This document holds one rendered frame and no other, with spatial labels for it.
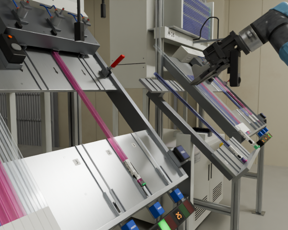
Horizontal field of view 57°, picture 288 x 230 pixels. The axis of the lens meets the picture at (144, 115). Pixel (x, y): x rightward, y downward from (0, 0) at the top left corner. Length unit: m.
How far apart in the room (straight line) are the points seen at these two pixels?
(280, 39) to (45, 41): 0.66
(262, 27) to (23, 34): 0.67
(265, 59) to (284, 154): 1.25
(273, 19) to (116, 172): 0.61
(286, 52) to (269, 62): 2.97
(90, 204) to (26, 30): 0.48
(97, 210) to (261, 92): 3.34
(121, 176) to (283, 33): 0.58
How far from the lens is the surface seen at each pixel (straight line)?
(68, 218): 0.55
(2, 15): 0.81
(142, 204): 0.65
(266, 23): 0.89
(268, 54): 3.80
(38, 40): 0.84
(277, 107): 3.79
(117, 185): 0.66
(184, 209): 0.80
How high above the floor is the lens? 0.99
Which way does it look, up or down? 6 degrees down
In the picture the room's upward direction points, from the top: straight up
